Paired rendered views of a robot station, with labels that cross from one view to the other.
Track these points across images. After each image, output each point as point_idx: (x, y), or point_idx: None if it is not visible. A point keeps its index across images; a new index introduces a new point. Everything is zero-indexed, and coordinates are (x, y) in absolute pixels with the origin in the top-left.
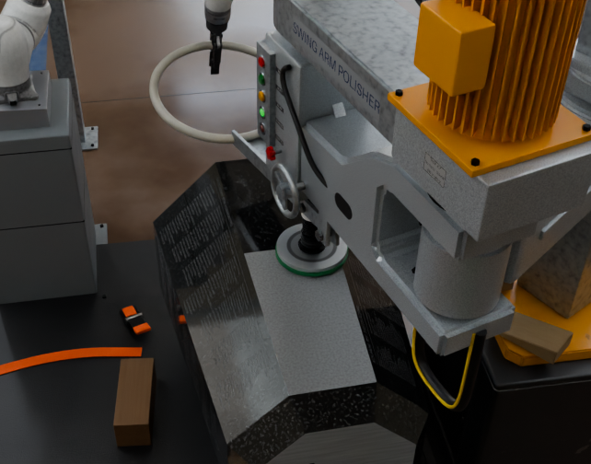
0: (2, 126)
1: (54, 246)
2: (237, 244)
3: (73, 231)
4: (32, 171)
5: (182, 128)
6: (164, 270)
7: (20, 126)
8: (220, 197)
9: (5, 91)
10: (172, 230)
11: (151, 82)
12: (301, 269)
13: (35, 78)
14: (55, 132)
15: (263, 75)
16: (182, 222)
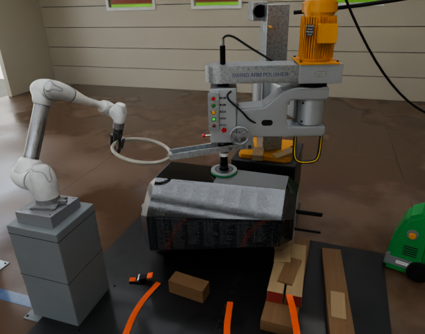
0: (65, 217)
1: (94, 270)
2: (206, 183)
3: (99, 257)
4: (84, 232)
5: (154, 162)
6: (167, 227)
7: (71, 213)
8: (175, 181)
9: (57, 199)
10: (163, 209)
11: (123, 157)
12: (233, 173)
13: None
14: (87, 206)
15: (214, 103)
16: (165, 202)
